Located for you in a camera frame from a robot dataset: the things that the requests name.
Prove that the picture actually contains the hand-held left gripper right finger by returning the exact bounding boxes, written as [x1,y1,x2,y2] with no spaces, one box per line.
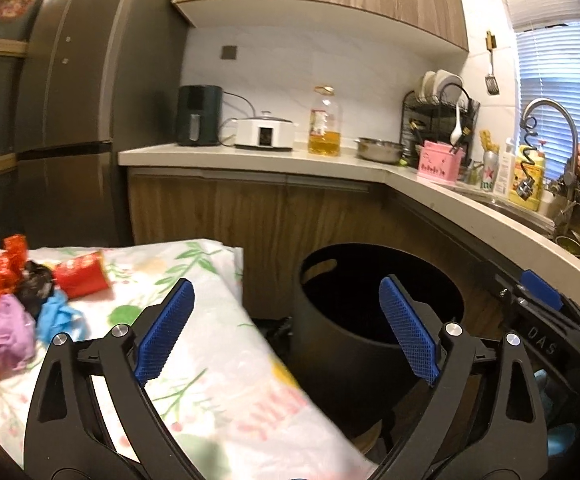
[379,275,550,480]

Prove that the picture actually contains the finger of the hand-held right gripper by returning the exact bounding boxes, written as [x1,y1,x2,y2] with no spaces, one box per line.
[490,269,565,313]

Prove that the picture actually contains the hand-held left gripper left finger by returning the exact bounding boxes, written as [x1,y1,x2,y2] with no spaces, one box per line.
[22,278,195,480]

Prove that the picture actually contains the black round trash bin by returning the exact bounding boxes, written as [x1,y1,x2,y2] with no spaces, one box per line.
[290,243,465,441]

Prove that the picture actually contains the purple plastic bag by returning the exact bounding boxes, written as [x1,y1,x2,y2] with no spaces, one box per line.
[0,292,38,369]

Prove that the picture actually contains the red foil wrapper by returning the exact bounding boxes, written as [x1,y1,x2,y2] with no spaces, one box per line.
[0,234,29,309]

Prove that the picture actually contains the person's right hand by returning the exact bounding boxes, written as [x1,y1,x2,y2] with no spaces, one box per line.
[537,372,579,442]

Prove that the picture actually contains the small green bowl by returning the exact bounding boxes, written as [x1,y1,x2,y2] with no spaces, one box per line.
[554,235,580,257]

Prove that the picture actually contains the floral tablecloth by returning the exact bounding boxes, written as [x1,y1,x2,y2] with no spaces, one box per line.
[0,240,381,480]

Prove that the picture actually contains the steel sink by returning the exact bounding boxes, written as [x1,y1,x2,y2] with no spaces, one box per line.
[470,195,558,235]

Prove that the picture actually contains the yellow detergent bottle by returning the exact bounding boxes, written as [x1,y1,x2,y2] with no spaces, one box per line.
[510,145,546,212]

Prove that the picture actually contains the red paper cup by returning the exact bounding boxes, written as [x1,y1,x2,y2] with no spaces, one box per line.
[52,254,110,301]

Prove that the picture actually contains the black bag on floor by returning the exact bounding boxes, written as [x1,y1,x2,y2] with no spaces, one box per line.
[259,316,295,348]

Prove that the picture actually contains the blue rubber glove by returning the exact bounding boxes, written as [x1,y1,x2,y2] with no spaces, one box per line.
[35,294,88,346]

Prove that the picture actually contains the wooden stool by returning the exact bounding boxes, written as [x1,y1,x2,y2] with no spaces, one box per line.
[354,422,387,457]

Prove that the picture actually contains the white plastic bottle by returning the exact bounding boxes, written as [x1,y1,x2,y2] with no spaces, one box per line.
[492,137,516,197]

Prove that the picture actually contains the green and white can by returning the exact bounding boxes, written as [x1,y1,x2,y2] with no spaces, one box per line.
[480,150,499,192]

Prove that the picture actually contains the wooden lower cabinet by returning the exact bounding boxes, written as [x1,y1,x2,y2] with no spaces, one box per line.
[127,167,520,321]

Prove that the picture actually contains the crumpled black plastic bag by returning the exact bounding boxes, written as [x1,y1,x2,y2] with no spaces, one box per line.
[15,260,56,319]

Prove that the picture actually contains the pink utensil box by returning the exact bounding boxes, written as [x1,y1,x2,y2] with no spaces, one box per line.
[416,141,465,183]

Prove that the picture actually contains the steel kitchen faucet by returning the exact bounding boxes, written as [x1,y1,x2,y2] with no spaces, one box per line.
[521,98,580,187]

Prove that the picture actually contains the white ladle spoon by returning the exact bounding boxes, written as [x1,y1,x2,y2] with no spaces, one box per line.
[450,101,466,146]

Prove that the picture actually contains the steel mixing bowl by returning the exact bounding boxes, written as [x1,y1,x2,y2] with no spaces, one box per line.
[356,136,405,163]

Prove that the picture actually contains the black dish rack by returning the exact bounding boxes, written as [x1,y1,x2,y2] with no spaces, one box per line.
[400,82,480,162]

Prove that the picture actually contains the hanging metal spatula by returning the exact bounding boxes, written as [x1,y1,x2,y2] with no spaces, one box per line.
[484,30,500,96]

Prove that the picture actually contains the black air fryer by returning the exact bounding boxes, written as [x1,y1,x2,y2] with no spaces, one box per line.
[176,85,223,147]

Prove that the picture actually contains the cooking oil bottle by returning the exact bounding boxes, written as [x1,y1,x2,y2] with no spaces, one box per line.
[308,85,345,157]

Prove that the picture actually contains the white rice cooker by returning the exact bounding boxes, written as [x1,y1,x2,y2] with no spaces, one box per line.
[234,111,297,151]

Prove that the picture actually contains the white window blinds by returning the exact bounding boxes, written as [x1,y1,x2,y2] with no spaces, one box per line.
[497,0,580,161]

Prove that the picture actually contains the white plate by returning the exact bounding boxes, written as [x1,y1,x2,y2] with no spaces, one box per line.
[435,70,464,99]
[418,72,439,102]

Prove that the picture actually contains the grey refrigerator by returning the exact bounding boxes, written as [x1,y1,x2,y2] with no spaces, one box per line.
[15,0,191,251]

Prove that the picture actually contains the grey power cable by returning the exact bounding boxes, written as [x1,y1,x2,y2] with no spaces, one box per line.
[219,91,261,147]

